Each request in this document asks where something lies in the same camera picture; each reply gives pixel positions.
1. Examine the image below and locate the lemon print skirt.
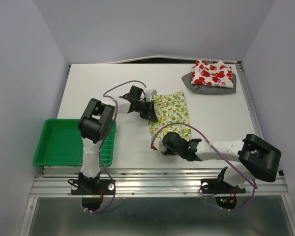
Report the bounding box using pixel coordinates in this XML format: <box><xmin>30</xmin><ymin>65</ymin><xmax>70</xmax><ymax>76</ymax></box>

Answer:
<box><xmin>148</xmin><ymin>91</ymin><xmax>191</xmax><ymax>141</ymax></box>

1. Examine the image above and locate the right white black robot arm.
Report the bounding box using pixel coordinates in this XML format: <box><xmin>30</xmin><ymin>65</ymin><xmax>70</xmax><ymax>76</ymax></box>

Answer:
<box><xmin>155</xmin><ymin>132</ymin><xmax>282</xmax><ymax>194</ymax></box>

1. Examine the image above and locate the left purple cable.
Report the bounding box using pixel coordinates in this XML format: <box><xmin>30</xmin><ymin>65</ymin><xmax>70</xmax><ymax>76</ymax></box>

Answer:
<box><xmin>82</xmin><ymin>80</ymin><xmax>148</xmax><ymax>214</ymax></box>

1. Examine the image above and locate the red poppy print skirt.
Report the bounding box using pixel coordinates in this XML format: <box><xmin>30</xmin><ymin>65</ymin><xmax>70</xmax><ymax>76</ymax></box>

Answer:
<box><xmin>191</xmin><ymin>60</ymin><xmax>235</xmax><ymax>89</ymax></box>

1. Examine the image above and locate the right side aluminium rail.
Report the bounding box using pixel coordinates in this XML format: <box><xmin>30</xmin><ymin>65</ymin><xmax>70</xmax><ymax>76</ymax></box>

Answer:
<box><xmin>232</xmin><ymin>61</ymin><xmax>286</xmax><ymax>177</ymax></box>

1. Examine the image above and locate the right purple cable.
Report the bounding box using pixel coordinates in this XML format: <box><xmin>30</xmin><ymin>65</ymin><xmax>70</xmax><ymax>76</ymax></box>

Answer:
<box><xmin>150</xmin><ymin>122</ymin><xmax>259</xmax><ymax>212</ymax></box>

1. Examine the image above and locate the green plastic tray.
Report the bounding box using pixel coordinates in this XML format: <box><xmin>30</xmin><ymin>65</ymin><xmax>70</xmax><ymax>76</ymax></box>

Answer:
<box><xmin>33</xmin><ymin>118</ymin><xmax>117</xmax><ymax>168</ymax></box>

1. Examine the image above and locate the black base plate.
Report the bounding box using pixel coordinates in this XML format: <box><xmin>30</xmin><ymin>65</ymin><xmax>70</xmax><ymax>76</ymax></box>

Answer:
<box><xmin>199</xmin><ymin>178</ymin><xmax>246</xmax><ymax>195</ymax></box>
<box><xmin>67</xmin><ymin>179</ymin><xmax>115</xmax><ymax>196</ymax></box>

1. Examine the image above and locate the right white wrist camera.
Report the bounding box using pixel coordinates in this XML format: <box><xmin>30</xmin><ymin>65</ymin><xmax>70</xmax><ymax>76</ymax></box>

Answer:
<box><xmin>151</xmin><ymin>137</ymin><xmax>167</xmax><ymax>152</ymax></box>

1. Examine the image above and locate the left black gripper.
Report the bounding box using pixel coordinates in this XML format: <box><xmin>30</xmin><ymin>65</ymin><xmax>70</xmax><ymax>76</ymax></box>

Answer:
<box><xmin>135</xmin><ymin>100</ymin><xmax>157</xmax><ymax>122</ymax></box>

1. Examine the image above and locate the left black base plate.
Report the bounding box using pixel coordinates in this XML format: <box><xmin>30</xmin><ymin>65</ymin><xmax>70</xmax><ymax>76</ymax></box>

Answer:
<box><xmin>67</xmin><ymin>179</ymin><xmax>115</xmax><ymax>196</ymax></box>

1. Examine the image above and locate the aluminium front rail frame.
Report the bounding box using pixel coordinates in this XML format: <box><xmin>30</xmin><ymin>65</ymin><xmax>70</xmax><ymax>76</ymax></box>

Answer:
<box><xmin>20</xmin><ymin>166</ymin><xmax>295</xmax><ymax>236</ymax></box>

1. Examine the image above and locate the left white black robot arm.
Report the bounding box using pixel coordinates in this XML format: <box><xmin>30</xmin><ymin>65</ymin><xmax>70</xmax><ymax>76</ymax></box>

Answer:
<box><xmin>72</xmin><ymin>86</ymin><xmax>158</xmax><ymax>194</ymax></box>

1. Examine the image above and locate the purple cable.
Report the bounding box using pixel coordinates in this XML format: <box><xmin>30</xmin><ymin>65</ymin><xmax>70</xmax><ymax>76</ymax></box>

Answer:
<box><xmin>82</xmin><ymin>80</ymin><xmax>148</xmax><ymax>214</ymax></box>
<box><xmin>150</xmin><ymin>122</ymin><xmax>259</xmax><ymax>212</ymax></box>

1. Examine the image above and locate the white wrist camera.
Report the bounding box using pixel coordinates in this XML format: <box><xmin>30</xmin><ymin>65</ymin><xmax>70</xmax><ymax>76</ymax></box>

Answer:
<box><xmin>143</xmin><ymin>88</ymin><xmax>157</xmax><ymax>102</ymax></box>
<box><xmin>151</xmin><ymin>137</ymin><xmax>167</xmax><ymax>152</ymax></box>

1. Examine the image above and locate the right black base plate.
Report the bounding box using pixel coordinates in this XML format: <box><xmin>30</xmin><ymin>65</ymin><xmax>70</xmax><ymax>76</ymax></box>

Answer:
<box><xmin>199</xmin><ymin>178</ymin><xmax>246</xmax><ymax>195</ymax></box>

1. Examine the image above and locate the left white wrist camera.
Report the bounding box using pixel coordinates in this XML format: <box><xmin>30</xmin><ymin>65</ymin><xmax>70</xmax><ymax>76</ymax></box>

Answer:
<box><xmin>143</xmin><ymin>88</ymin><xmax>157</xmax><ymax>102</ymax></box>

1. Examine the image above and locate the grey folded skirt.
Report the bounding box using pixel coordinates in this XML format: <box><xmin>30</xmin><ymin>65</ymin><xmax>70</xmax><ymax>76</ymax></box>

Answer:
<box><xmin>181</xmin><ymin>73</ymin><xmax>237</xmax><ymax>95</ymax></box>

